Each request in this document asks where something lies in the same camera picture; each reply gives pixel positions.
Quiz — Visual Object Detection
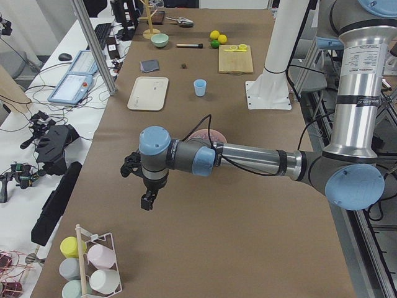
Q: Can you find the mint green bowl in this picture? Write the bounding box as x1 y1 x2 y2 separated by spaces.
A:
150 33 169 48

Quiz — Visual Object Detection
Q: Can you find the wooden mug tree stand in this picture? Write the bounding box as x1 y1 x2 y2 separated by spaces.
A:
139 0 161 40

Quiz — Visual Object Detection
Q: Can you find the grey cup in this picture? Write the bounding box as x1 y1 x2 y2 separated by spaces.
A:
59 258 81 281

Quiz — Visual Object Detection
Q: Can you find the yellow lemon far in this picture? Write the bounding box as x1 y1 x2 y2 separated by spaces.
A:
210 30 220 40

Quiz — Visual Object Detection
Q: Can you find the teach pendant far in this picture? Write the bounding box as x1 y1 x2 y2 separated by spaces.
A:
69 50 98 75

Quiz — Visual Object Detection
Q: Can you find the green lime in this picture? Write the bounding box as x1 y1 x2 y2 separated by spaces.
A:
210 40 220 49

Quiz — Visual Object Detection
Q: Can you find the aluminium frame post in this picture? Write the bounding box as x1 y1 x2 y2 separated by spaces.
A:
71 0 117 96

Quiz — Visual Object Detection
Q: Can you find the lemon slice upper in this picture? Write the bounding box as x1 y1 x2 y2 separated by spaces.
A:
238 44 248 50

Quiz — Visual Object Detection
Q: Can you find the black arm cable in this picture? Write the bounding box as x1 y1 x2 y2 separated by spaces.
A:
181 114 243 170

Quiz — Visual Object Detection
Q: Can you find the steel muddler black tip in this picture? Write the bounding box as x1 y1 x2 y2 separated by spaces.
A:
176 43 203 49

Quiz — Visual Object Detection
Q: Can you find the white cup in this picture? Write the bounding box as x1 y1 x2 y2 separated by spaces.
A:
89 269 120 295

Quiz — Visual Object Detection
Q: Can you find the small handheld gripper device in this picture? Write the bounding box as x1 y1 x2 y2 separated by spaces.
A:
1 162 46 203

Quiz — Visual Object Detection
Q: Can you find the mint cup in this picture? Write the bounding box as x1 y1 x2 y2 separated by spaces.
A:
61 280 82 298

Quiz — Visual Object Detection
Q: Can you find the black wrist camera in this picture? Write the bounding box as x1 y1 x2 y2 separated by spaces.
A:
120 151 143 178

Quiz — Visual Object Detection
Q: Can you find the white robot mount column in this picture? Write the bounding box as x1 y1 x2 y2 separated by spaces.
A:
246 0 310 110

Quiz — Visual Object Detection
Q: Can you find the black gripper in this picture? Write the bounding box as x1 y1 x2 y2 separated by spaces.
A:
141 169 167 210

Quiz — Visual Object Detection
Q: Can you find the yellow cup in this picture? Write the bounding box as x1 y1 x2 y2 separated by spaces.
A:
60 237 78 258

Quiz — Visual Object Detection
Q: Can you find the white wire cup rack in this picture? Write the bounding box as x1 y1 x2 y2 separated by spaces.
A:
75 224 123 297

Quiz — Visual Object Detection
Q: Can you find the grey folded cloth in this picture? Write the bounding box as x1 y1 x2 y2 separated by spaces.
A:
140 59 159 73

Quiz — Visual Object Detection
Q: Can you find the wooden cutting board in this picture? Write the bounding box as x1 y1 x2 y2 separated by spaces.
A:
218 45 254 75

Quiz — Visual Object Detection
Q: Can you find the light blue plastic cup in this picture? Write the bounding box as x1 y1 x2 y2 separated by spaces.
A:
194 79 207 97

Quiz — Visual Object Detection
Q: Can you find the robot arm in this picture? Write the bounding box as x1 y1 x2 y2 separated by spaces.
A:
136 1 396 210

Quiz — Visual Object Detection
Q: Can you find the black computer mouse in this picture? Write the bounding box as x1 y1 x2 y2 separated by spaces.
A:
58 53 73 61

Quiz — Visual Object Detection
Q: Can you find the pink bowl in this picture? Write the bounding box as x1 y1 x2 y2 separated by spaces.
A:
187 129 227 147

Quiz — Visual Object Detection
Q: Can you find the cream rabbit tray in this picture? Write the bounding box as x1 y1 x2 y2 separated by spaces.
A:
127 76 169 111

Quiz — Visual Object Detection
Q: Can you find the black keyboard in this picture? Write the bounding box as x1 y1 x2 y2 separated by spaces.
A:
94 23 112 50

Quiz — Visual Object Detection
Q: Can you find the teach pendant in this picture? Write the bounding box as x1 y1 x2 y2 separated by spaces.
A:
69 50 98 75
48 73 93 106

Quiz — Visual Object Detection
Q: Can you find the brown box with label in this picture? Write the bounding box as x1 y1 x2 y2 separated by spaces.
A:
106 36 120 59

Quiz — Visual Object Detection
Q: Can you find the pink cup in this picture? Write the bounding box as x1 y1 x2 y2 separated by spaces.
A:
87 244 116 269

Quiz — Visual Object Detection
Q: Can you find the steel ice scoop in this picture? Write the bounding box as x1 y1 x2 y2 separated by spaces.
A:
165 17 194 28

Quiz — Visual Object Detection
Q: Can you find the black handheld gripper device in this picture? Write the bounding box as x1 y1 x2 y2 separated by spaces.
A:
20 111 80 176

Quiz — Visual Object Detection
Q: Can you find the black long bar box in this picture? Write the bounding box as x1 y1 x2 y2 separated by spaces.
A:
31 161 82 246

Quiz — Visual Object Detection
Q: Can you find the teach pendant near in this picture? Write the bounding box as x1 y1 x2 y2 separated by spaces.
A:
48 73 93 106

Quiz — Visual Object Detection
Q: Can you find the yellow lemon near lime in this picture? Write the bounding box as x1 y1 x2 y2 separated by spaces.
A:
218 34 228 45

